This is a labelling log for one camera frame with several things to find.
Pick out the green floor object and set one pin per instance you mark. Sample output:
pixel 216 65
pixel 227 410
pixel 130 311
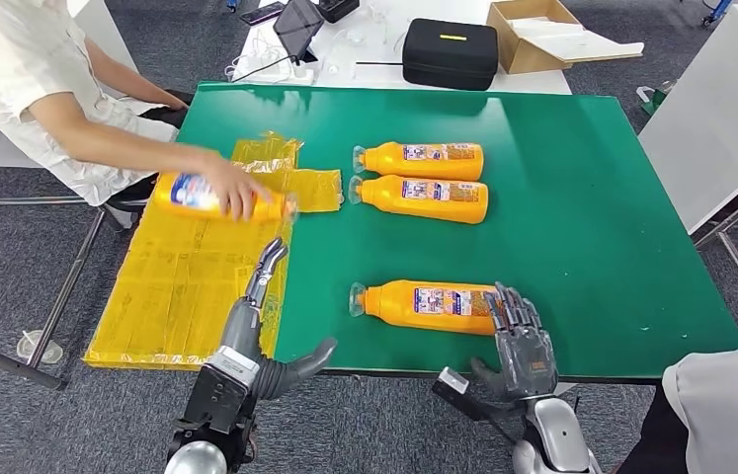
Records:
pixel 656 99

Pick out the yellow taped cardboard sheet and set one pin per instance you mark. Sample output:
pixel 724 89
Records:
pixel 179 288

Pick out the person's right hand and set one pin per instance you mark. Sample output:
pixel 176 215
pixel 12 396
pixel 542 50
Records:
pixel 237 190

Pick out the white table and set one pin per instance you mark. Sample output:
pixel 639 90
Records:
pixel 541 84

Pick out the small black box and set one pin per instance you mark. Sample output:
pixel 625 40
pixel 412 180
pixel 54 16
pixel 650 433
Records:
pixel 338 9

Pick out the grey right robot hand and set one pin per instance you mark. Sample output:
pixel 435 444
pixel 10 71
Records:
pixel 529 363

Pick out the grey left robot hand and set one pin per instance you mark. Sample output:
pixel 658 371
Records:
pixel 243 327

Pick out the person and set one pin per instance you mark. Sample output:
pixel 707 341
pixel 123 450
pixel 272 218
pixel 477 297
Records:
pixel 732 405
pixel 8 65

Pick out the black zip case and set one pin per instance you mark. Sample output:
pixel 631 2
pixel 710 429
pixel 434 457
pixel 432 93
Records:
pixel 450 59

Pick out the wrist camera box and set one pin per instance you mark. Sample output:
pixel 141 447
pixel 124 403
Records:
pixel 467 402
pixel 218 399

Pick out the thin black rod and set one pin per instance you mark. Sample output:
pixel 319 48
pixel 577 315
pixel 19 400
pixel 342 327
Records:
pixel 379 64

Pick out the orange detergent bottle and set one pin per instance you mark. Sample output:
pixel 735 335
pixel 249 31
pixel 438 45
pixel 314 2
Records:
pixel 401 311
pixel 424 167
pixel 424 206
pixel 185 193

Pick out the black tablet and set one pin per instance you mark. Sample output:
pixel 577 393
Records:
pixel 298 26

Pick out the brown cardboard box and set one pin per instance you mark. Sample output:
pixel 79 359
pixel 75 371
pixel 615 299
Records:
pixel 529 59

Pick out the black smartphone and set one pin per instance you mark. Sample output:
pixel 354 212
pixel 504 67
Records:
pixel 262 14

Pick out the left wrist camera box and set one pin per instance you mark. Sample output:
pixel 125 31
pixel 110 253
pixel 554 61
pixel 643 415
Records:
pixel 218 399

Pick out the white foam sheet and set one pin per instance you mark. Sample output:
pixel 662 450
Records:
pixel 574 44

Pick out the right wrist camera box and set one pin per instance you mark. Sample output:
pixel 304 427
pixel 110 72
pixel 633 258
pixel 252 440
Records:
pixel 467 402

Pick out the clear plastic cup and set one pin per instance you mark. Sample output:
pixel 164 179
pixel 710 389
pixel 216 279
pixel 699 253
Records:
pixel 39 348

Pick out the person's right forearm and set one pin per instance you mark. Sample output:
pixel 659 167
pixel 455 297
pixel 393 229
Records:
pixel 146 156

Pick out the person's left forearm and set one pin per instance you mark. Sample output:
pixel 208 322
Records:
pixel 152 95

